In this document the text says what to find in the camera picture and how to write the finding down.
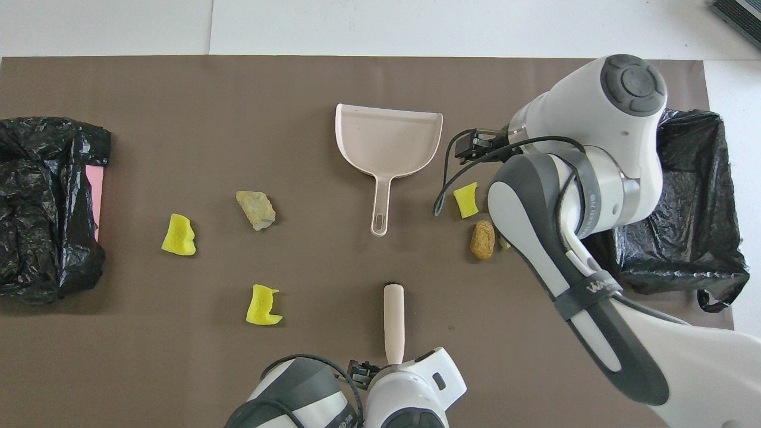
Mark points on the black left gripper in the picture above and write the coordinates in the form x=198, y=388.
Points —
x=361, y=373

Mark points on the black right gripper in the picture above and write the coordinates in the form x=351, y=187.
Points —
x=478, y=145

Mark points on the yellow foam trash piece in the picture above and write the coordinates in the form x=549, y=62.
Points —
x=178, y=236
x=261, y=306
x=466, y=201

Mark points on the beige hand brush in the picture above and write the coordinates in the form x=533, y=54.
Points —
x=393, y=324

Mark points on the pale pink plastic dustpan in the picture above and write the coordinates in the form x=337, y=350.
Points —
x=386, y=142

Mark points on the brown foam trash piece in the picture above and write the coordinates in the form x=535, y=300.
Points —
x=482, y=239

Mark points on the grey-tan foam trash piece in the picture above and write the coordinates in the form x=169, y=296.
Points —
x=257, y=209

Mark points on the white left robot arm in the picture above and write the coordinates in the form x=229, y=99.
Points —
x=410, y=386

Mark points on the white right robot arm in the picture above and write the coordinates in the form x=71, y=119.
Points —
x=594, y=107

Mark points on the black plastic trash bag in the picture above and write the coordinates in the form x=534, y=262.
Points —
x=701, y=226
x=35, y=208

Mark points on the pink plastic bin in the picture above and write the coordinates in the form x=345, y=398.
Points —
x=94, y=202

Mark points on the dark grey ribbed object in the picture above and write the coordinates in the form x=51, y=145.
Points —
x=740, y=15

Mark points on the brown table mat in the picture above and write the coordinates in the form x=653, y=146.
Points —
x=178, y=119

